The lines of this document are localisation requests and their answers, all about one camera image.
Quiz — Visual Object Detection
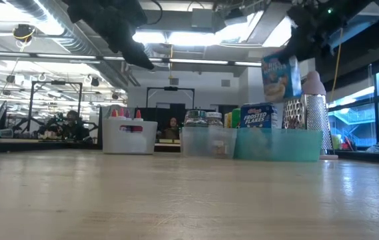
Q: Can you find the ceiling light panel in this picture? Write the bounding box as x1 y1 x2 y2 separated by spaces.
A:
132 29 230 47

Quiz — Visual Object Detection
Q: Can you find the navy mini cereal box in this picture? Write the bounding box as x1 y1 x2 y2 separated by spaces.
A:
240 102 279 129

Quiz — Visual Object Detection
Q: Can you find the clear plastic container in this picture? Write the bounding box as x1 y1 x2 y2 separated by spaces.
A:
179 126 238 159

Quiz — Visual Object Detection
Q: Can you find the green lid spice jar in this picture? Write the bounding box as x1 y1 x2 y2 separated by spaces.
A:
184 109 208 128

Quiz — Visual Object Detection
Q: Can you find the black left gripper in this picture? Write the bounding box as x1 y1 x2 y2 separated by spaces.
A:
92 0 156 71

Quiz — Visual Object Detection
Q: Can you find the silver ventilation duct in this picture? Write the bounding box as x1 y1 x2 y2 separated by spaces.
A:
5 0 133 87

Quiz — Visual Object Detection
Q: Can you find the blue Rice Krispies box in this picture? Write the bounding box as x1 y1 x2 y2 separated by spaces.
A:
261 54 302 103

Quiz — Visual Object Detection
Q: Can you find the grey ceiling box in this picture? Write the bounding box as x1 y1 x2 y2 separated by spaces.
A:
190 8 214 29

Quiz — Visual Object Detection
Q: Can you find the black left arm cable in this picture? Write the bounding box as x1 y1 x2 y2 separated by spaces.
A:
147 0 164 26

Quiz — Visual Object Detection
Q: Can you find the yellow hanging cable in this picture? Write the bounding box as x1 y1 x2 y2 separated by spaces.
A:
329 28 345 101

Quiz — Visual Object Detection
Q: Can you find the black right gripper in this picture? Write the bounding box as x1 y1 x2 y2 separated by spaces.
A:
276 0 353 65

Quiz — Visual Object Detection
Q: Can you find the yellow cable reel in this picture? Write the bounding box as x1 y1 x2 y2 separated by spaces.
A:
12 23 37 44

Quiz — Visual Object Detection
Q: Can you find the grey rectangular air duct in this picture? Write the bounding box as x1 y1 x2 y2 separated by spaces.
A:
222 1 293 49

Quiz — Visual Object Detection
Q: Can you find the long ceiling light strip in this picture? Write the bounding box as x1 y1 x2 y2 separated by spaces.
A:
0 51 298 69

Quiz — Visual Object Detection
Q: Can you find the person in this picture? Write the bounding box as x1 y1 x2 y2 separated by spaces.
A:
41 109 92 141
161 116 182 140

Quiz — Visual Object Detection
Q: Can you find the green plastic tray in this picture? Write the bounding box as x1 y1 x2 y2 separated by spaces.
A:
234 127 324 163

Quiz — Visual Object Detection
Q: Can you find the green mini cereal box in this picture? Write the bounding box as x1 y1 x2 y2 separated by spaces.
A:
231 107 242 129

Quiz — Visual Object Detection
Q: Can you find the grey translucent handled bin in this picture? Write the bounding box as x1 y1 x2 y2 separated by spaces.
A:
101 118 159 155

